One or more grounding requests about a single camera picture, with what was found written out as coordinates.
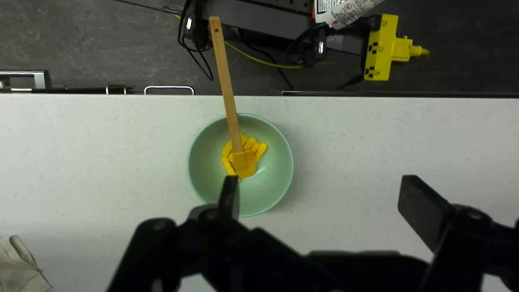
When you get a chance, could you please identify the white printed bag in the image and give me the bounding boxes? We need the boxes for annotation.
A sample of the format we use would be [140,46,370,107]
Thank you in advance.
[314,0,387,31]

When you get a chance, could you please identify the mint green bowl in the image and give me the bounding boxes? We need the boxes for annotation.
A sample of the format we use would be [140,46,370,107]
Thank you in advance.
[187,112,298,219]

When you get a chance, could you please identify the wooden spoon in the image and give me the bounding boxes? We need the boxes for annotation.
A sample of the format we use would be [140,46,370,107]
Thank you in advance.
[208,15,247,159]

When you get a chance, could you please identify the silver drawer handle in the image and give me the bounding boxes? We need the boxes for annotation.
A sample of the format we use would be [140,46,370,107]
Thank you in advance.
[0,70,54,93]
[143,85,197,98]

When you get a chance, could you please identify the beige cloth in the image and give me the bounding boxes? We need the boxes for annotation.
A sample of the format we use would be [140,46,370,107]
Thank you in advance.
[0,234,54,292]

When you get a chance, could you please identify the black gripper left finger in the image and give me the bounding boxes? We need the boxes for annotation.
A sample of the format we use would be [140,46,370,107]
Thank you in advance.
[108,175,310,292]

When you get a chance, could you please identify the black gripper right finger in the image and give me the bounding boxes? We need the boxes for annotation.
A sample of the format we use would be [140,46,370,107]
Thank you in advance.
[398,174,519,292]

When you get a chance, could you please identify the yellow food pieces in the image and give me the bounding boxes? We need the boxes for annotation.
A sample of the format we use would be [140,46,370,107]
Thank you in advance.
[220,135,270,180]

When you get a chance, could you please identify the yellow plastic calibration tool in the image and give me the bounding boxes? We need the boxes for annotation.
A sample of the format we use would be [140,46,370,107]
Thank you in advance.
[362,13,432,83]

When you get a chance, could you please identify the yellow floor cable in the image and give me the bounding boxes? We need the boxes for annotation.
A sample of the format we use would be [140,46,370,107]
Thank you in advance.
[173,13,306,72]

